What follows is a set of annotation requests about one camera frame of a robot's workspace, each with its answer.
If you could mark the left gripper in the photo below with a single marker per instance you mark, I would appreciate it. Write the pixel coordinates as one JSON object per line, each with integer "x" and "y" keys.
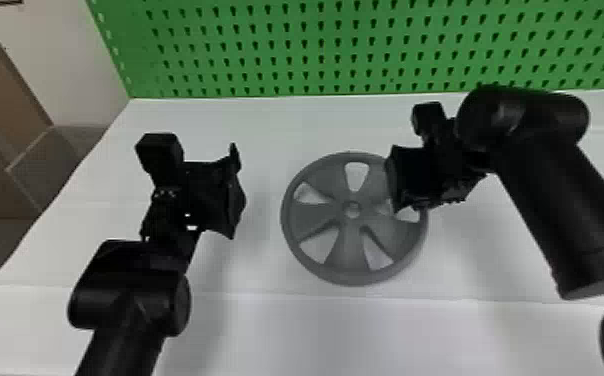
{"x": 203, "y": 197}

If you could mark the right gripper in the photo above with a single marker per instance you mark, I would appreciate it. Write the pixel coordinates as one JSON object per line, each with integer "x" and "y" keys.
{"x": 446, "y": 170}

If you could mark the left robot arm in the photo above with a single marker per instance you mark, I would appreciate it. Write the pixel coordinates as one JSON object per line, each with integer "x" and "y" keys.
{"x": 128, "y": 299}

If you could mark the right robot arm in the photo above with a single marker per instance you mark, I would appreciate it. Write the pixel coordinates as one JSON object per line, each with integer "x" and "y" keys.
{"x": 554, "y": 199}

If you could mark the grey wheel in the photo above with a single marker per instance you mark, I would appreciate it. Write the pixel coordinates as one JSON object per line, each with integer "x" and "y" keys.
{"x": 344, "y": 236}

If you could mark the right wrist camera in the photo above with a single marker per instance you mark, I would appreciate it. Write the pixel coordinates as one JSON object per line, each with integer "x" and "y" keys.
{"x": 430, "y": 120}

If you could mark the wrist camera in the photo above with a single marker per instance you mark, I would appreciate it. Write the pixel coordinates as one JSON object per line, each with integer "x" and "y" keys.
{"x": 159, "y": 155}
{"x": 430, "y": 120}

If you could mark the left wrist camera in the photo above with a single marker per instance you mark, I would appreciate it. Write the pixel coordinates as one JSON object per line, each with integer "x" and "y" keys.
{"x": 159, "y": 155}

